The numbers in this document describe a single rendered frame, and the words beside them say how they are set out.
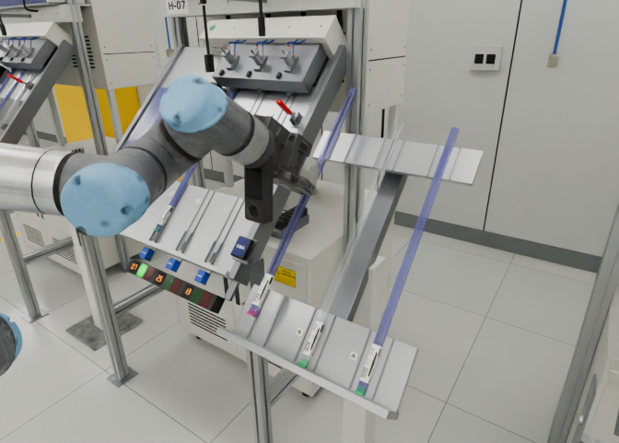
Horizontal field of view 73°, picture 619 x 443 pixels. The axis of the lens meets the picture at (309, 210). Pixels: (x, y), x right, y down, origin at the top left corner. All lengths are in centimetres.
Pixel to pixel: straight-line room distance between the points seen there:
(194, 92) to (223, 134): 7
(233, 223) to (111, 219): 64
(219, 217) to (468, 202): 195
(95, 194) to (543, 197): 248
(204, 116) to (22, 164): 20
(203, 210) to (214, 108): 65
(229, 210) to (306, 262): 31
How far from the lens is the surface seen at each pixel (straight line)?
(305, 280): 132
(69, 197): 49
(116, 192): 47
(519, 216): 277
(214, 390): 177
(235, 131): 59
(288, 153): 70
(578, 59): 257
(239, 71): 133
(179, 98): 56
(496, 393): 184
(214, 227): 112
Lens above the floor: 125
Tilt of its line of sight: 23 degrees down
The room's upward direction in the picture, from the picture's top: 1 degrees counter-clockwise
